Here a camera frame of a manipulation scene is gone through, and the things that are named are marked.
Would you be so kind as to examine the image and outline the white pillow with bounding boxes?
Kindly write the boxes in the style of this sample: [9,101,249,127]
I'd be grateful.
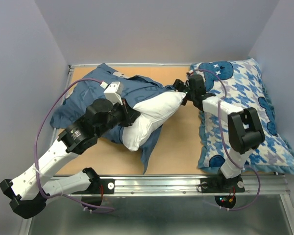
[122,91,186,152]

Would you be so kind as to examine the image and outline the blue letter-print pillowcase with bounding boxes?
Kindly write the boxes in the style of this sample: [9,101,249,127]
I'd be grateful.
[49,64,174,170]

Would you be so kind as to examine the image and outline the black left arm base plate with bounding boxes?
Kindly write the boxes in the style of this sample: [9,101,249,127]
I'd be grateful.
[73,178,115,195]

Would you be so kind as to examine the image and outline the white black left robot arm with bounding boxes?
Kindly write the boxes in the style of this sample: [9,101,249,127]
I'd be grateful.
[0,98,141,219]

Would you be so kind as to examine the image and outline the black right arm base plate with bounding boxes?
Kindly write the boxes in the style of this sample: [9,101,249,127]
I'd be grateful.
[197,177,245,193]

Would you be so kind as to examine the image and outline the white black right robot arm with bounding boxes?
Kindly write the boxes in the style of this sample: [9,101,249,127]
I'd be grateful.
[173,74,265,191]

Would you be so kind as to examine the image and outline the blue houndstooth bear pillow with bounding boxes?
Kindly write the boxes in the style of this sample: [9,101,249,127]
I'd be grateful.
[190,59,294,175]

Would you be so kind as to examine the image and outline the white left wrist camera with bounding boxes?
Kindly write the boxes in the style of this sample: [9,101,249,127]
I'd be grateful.
[103,81,123,105]

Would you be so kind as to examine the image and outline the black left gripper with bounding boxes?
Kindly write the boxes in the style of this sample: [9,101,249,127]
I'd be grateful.
[96,97,141,138]

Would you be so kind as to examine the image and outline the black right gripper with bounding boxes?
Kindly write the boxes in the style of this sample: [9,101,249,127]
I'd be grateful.
[163,78,196,105]

